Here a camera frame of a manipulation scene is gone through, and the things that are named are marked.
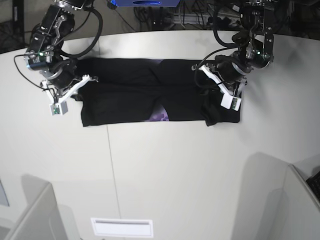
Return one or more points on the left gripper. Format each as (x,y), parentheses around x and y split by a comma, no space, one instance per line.
(232,70)

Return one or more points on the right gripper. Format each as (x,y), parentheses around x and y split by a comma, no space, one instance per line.
(61,74)

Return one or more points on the black T-shirt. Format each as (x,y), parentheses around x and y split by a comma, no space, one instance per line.
(128,90)

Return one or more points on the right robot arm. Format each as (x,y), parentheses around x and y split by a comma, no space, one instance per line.
(45,53)

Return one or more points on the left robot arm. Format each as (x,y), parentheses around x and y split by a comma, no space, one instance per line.
(250,48)

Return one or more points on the blue box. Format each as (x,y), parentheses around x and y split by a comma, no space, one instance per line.
(145,3)

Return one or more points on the black keyboard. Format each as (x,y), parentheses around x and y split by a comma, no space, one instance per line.
(314,184)

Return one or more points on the grey partition panel left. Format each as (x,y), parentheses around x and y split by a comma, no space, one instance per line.
(41,219)

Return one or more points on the grey partition panel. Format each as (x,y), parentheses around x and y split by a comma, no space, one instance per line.
(301,219)
(41,219)

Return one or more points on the grey partition panel right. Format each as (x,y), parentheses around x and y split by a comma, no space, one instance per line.
(301,219)

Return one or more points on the white table slot plate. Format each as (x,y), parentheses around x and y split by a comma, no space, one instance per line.
(123,228)

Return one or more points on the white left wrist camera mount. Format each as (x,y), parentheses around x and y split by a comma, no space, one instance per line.
(231,96)

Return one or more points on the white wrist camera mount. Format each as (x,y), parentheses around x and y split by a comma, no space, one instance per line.
(231,96)
(58,96)

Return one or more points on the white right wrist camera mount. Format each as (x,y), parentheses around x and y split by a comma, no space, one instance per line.
(58,96)

